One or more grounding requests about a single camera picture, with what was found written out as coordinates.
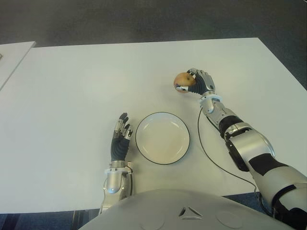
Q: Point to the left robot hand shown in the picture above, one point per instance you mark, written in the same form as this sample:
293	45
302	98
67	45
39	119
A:
119	148

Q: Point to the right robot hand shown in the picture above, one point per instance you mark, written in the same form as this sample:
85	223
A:
204	82

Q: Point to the yellow-red apple with sticker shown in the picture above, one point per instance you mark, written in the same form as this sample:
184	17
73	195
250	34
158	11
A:
182	79

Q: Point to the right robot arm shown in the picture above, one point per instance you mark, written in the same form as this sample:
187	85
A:
249	146

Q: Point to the white plate with black rim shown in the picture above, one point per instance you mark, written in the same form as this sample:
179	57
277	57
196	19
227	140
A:
163	139

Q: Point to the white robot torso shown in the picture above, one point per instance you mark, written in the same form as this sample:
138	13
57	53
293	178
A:
187	215

